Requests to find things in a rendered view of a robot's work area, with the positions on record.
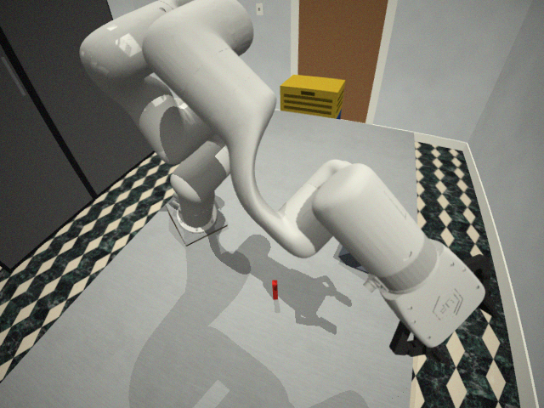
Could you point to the red rectangular peg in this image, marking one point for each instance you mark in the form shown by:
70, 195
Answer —
275, 291

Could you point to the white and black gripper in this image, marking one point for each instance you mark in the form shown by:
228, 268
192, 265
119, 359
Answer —
437, 306

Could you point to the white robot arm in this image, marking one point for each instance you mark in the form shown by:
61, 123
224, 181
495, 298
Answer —
191, 49

